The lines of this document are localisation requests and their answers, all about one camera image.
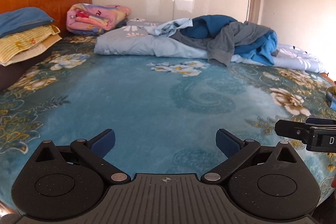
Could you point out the bright blue garment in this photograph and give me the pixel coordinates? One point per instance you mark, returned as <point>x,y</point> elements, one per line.
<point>261,50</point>

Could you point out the teal floral bed blanket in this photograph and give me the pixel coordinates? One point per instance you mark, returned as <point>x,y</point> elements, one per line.
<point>164,111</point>

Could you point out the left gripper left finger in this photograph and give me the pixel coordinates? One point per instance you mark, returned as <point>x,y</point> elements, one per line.
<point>102,143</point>

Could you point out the dark blue garment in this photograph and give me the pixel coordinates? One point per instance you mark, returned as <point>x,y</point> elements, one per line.
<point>208,26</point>

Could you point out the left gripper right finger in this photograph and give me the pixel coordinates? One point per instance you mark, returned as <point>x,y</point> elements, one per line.
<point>228,143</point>

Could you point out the grey shirt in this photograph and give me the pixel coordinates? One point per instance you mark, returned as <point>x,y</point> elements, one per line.
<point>220,49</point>

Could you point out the dark brown pillow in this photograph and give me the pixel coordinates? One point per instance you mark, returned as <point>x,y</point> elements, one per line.
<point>11,73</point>

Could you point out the blue pillow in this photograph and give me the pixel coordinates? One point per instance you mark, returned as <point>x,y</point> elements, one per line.
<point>23,19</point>

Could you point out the cream pillow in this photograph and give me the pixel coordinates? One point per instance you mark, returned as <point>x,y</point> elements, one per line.
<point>35,51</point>

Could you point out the yellow striped pillow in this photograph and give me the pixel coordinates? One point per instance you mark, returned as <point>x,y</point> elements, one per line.
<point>16,43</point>

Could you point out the light blue floral duvet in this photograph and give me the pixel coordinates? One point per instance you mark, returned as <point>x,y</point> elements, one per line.
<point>133,40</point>

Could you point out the pink cartoon folded blanket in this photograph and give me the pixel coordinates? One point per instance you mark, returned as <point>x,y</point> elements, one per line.
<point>88,19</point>

